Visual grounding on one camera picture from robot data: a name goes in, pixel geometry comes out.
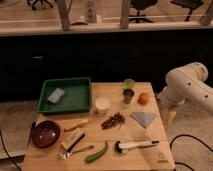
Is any dark red bowl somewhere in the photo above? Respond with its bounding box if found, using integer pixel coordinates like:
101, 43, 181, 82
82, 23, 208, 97
31, 120, 60, 148

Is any orange fruit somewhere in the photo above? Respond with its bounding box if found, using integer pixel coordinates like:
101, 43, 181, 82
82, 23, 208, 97
138, 92, 149, 105

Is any yellow banana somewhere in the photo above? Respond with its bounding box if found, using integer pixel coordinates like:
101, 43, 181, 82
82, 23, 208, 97
64, 119, 89, 132

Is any grey sponge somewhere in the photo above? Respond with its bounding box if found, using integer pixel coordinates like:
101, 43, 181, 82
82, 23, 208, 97
48, 88, 65, 104

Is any black cable right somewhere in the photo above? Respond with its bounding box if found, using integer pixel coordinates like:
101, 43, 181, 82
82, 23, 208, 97
169, 133, 213, 171

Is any grey folded cloth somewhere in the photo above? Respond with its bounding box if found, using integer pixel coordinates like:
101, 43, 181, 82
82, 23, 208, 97
130, 112, 156, 129

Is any black cable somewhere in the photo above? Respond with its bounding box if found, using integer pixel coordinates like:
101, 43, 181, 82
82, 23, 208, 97
0, 128, 23, 171
169, 133, 213, 171

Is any white handled dish brush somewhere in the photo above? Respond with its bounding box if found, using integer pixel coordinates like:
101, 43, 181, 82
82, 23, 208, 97
114, 140, 159, 153

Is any green plastic cup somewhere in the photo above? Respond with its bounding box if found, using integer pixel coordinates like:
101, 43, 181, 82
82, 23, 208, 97
124, 78, 135, 89

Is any black office chair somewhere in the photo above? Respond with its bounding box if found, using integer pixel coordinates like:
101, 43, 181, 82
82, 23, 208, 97
129, 0, 158, 23

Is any white black scrub brush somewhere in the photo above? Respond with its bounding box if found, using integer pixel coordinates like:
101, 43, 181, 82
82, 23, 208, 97
61, 128, 85, 152

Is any green plastic tray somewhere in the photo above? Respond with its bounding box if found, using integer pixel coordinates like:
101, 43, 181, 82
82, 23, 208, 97
37, 77, 92, 115

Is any bunch of dark grapes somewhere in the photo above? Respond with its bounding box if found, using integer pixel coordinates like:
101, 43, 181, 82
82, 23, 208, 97
101, 112, 125, 129

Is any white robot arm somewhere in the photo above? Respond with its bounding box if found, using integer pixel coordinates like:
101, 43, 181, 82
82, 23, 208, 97
157, 62, 213, 126

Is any black cable left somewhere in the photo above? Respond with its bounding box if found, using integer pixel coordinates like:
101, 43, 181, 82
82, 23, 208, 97
0, 128, 23, 171

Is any green cucumber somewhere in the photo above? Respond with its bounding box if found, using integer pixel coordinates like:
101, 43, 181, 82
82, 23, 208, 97
85, 142, 109, 163

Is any white paper cup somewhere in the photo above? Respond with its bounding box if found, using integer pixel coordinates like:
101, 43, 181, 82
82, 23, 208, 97
95, 97, 110, 114

